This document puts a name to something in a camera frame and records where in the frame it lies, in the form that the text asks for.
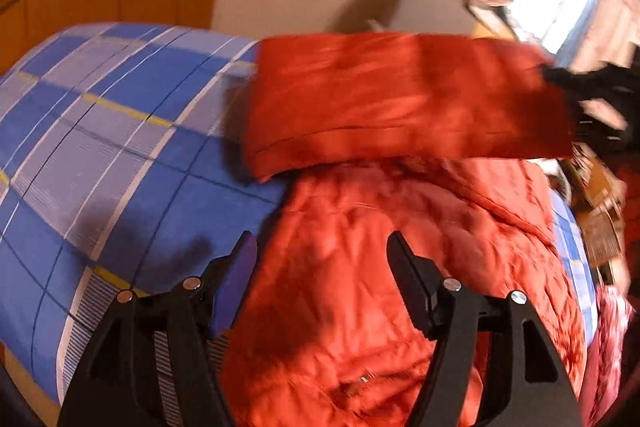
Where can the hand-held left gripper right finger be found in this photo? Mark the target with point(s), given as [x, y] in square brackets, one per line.
[410, 282]

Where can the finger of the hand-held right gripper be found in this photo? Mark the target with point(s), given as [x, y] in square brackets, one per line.
[557, 78]

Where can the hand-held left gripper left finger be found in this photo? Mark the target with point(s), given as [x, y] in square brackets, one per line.
[244, 259]

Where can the orange puffer jacket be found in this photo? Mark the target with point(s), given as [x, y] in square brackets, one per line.
[375, 217]

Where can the grey and yellow headboard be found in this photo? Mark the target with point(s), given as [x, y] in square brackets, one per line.
[430, 7]

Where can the blue plaid bedsheet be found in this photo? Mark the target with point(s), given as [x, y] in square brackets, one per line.
[100, 132]

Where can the red ruffled bed skirt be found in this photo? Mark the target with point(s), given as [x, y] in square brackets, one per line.
[607, 347]

